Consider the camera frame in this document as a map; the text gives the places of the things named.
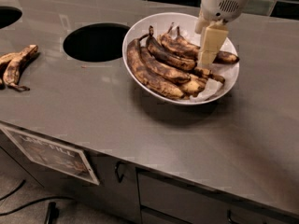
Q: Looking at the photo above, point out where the brown banana rear right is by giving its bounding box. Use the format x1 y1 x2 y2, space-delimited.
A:
174 27 239 64

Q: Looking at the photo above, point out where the large brown banana front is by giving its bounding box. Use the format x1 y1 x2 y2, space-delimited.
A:
126 38 185 100

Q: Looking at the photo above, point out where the white paper napkin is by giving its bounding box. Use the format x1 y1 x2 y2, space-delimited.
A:
190 78 223 103

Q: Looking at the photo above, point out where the black floor cable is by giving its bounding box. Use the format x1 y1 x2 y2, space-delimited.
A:
0 179 27 202
0 196 75 217

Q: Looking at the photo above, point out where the brown banana on counter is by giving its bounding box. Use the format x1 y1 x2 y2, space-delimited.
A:
3 45 38 91

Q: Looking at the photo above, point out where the black cabinet door handle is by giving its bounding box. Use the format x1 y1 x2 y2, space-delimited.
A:
114 161 124 183

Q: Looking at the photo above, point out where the yellowish banana bottom right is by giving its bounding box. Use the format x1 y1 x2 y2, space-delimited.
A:
179 75 207 97

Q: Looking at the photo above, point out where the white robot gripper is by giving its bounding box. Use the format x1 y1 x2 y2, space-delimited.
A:
194 0 249 67

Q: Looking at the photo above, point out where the black stand on floor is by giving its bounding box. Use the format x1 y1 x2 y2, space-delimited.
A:
44 202 59 224

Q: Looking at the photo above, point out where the black drawer handle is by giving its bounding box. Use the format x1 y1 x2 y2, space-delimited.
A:
227 210 240 224

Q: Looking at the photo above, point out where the spotted overripe banana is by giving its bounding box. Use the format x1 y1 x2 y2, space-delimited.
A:
157 24 199 61

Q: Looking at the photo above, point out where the white ceramic bowl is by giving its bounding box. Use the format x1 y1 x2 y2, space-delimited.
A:
122 12 239 105

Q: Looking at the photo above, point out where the framed landfill sign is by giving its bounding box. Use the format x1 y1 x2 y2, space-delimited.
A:
1 125 100 185

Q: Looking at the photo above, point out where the brown banana middle left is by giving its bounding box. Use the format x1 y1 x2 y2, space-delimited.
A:
140 47 191 84

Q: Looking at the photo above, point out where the small brown banana right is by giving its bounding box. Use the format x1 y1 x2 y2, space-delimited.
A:
192 66 225 84

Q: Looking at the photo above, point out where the grey cabinet drawer front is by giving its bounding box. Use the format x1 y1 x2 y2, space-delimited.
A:
137 172 299 224

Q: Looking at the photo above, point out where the dark banana centre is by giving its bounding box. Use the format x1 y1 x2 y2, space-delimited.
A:
146 26 196 71

